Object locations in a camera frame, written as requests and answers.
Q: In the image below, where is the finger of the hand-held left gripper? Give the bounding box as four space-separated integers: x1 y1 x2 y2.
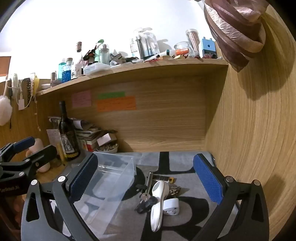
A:
0 145 58 178
0 136 36 163

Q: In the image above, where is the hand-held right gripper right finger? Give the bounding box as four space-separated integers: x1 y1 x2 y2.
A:
192 153 270 241

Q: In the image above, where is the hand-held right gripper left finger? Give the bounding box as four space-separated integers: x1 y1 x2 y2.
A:
21 152 102 241

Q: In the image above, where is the clear plastic container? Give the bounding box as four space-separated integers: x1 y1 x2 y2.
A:
74 151 137 234

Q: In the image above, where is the cream cylinder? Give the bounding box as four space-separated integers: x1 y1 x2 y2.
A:
26 138 51 173

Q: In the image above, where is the yellow stick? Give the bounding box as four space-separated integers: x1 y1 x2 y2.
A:
57 142 65 161

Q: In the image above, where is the white paper note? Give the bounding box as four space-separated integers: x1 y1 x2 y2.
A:
46 128 61 146

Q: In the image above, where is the dark wine bottle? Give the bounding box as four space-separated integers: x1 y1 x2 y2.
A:
58 101 81 162

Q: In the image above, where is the white fluffy pompom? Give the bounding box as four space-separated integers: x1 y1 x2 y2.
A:
0 95 13 126

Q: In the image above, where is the bowl of pebbles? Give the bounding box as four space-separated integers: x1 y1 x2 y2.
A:
97 142 119 153

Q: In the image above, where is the stack of books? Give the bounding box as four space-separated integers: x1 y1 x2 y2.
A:
74 118 118 152

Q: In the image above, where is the small white box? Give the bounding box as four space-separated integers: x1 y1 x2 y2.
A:
97 133 117 145

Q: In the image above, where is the white plug adapter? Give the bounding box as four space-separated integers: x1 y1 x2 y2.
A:
162 197 180 216

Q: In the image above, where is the rolled newspaper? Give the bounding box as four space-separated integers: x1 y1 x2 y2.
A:
48 116 85 130

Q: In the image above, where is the white handheld device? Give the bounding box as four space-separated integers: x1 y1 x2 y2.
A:
150 180 173 232

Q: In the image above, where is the black and white lace ribbon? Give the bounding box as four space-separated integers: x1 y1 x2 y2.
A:
24 77 34 108

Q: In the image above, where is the yellow lace ribbon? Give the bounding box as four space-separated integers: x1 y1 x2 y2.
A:
32 75 40 96

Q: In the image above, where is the white hanging cloth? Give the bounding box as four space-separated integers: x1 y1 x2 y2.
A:
9 73 20 99

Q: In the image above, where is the grey mat with black pattern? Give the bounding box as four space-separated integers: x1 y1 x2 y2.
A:
62 151 241 241

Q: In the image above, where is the bunch of keys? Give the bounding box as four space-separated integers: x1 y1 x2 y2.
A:
135 184 158 214

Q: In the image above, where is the wooden shelf unit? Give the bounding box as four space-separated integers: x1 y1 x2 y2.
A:
0 9 296 241

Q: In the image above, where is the pink sticky note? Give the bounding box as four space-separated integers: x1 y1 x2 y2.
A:
72 91 92 108

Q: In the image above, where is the orange sticky note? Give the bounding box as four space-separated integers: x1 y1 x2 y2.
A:
97 96 136 112

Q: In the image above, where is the blue liquid bottle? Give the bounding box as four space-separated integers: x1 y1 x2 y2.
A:
61 62 72 83

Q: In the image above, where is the green sticky note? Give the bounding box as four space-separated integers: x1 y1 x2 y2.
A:
97 91 125 98

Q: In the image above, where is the clear lidded box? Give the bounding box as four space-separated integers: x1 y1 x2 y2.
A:
83 63 111 76

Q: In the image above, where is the green pump bottle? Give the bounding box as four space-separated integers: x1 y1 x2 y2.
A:
95 40 110 65

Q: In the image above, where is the blue box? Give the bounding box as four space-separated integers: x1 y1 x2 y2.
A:
202 37 216 58

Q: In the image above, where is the glass bowl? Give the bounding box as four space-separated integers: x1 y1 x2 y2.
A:
174 42 193 57

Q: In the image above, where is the glass jar of sticks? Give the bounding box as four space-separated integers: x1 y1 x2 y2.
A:
186 29 200 56

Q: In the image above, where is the clear plastic package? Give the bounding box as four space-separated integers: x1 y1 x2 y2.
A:
130 28 160 60

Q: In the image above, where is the white beaded cord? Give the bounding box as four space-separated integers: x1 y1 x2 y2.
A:
34 93 41 131

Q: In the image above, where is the metal chain bracelet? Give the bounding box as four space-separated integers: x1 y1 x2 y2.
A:
168 185 182 198

